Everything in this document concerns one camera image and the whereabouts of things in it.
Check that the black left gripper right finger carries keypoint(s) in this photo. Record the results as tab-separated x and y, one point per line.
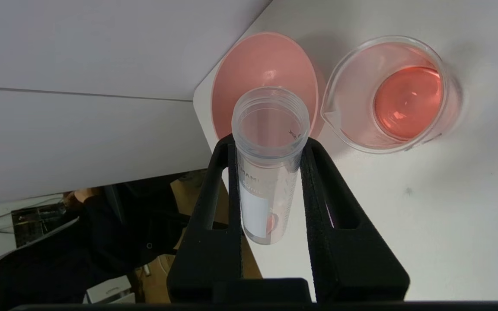
348	259

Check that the test tube with red pigment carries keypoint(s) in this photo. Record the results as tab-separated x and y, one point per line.
270	172

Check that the pink plastic bowl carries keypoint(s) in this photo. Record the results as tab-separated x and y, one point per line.
266	60

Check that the small white box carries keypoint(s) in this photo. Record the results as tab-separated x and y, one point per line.
110	291

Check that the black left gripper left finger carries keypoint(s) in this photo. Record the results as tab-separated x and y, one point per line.
210	259

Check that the person in black clothes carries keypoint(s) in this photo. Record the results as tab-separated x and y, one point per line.
37	272

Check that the black chair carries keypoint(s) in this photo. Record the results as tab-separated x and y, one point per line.
145	216

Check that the clear glass beaker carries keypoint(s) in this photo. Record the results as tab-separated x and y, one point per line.
404	103

